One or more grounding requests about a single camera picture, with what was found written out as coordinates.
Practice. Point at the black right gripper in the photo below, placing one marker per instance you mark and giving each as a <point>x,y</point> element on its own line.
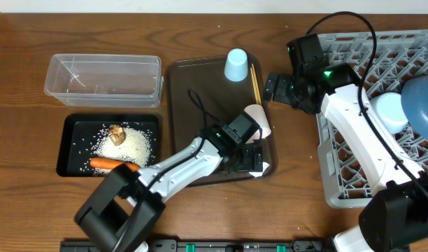
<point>284,82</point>

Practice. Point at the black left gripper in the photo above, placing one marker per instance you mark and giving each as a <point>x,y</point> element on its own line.
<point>254,151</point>

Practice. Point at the pink cup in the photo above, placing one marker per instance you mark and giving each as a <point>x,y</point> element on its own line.
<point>257,112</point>

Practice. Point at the light blue cup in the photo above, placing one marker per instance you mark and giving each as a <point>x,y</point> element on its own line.
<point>236,66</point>

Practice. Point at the light blue small bowl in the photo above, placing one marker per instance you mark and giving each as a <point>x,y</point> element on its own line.
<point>389,109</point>

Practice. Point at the brown food scrap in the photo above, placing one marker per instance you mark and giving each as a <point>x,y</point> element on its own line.
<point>117,134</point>

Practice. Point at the dark blue bowl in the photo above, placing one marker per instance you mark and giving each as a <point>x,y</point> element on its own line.
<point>414,101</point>

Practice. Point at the orange carrot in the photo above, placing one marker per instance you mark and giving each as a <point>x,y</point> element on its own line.
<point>102,163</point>

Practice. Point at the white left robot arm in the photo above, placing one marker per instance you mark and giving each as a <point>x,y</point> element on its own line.
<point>122,211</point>

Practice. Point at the grey dishwasher rack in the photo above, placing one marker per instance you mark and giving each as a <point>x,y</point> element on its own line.
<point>400,56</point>

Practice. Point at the brown serving tray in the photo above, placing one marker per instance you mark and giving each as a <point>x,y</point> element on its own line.
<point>200,95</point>

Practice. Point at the spilled rice grains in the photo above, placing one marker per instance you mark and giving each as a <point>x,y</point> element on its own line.
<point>135,149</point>

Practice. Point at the black plastic tray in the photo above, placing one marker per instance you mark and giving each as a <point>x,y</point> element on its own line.
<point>83,133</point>

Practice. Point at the clear plastic bin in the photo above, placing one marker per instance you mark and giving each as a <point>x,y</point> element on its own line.
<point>105,80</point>

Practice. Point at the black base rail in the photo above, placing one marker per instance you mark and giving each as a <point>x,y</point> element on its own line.
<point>169,245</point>

